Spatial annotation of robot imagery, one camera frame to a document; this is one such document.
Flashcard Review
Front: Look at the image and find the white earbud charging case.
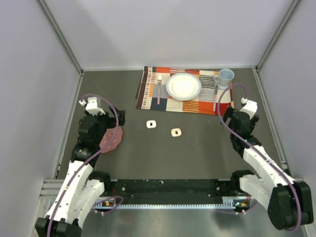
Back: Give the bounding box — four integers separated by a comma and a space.
146, 120, 157, 129

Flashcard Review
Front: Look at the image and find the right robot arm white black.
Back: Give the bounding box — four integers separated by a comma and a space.
221, 107, 314, 230

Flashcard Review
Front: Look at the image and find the pink handled fork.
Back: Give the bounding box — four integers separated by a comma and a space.
157, 74, 162, 105

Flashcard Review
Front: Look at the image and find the pink polka dot plate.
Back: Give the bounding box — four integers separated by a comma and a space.
99, 126, 122, 154

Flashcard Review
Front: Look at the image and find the grey cable duct rail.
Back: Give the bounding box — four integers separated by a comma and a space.
92, 198, 250, 212

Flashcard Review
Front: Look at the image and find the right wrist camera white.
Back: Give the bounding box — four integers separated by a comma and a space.
239, 97, 258, 119

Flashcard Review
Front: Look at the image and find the light blue mug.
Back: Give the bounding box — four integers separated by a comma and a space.
214, 69, 235, 89

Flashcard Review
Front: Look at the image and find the purple cable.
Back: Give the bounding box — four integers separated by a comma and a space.
46, 93, 124, 237
212, 83, 303, 232

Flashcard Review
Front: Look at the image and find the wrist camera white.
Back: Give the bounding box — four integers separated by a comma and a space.
79, 96, 105, 116
239, 97, 258, 119

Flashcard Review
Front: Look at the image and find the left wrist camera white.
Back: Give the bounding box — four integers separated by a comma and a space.
79, 96, 105, 116

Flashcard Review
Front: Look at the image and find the white round plate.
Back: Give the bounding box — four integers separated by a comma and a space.
165, 73, 202, 101

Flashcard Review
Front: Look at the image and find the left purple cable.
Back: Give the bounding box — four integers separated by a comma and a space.
46, 93, 124, 237

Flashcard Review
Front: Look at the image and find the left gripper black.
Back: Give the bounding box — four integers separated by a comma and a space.
85, 106, 125, 144

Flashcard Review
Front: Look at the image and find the beige square ring object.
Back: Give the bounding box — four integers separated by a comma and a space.
171, 128, 182, 138

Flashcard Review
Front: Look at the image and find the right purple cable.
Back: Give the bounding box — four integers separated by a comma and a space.
212, 83, 303, 232

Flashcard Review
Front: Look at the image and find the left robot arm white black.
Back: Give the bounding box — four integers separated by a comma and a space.
35, 107, 125, 237

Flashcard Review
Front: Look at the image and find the patterned orange placemat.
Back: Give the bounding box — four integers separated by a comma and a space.
136, 66, 234, 115

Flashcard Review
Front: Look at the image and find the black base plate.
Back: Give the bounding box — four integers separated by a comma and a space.
100, 179, 253, 207

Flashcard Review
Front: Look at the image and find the pink handled knife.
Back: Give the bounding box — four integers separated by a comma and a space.
213, 82, 218, 112

